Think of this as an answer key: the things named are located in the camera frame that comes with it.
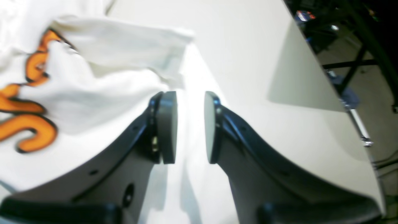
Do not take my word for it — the beige partition panel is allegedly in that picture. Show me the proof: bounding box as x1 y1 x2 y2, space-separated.
267 21 344 112

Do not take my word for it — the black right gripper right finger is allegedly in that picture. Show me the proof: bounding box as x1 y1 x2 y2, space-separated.
204 91 382 224

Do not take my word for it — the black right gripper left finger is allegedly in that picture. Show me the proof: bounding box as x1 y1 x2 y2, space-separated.
1 91 178 224

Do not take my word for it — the white graphic t-shirt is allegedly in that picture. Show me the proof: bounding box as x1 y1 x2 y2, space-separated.
1 0 193 193

